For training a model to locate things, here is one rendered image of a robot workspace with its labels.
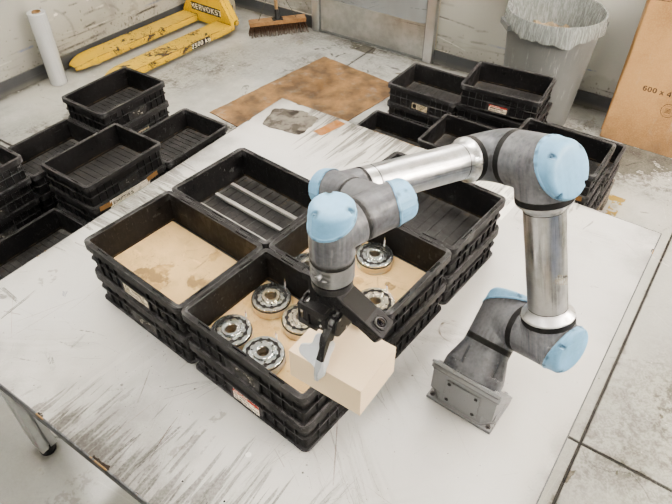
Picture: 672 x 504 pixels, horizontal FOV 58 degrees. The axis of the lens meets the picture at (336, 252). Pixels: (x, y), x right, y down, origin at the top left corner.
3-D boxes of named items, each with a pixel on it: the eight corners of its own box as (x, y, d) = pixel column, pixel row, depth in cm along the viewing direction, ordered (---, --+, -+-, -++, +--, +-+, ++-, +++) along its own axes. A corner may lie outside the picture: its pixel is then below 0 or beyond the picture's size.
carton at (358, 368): (393, 371, 119) (396, 347, 114) (359, 415, 112) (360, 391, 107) (326, 335, 126) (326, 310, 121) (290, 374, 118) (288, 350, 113)
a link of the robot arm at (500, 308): (485, 338, 157) (509, 291, 157) (526, 360, 147) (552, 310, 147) (458, 324, 150) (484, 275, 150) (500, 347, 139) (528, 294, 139)
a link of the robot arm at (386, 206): (377, 167, 107) (325, 189, 102) (419, 179, 98) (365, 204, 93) (384, 207, 110) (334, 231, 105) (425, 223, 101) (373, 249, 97)
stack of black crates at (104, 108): (143, 140, 346) (124, 65, 315) (181, 157, 333) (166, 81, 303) (85, 174, 322) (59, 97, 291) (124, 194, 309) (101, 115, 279)
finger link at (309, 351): (296, 368, 113) (312, 323, 111) (322, 383, 111) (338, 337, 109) (287, 371, 110) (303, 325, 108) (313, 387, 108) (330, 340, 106)
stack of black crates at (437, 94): (470, 136, 349) (480, 81, 326) (446, 161, 331) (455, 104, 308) (409, 116, 366) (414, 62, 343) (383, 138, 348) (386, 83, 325)
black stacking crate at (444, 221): (500, 229, 186) (507, 199, 179) (448, 282, 170) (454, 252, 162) (393, 180, 205) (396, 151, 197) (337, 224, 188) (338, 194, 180)
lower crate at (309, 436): (382, 376, 160) (385, 347, 152) (306, 458, 143) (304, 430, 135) (271, 304, 178) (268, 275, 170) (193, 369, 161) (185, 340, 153)
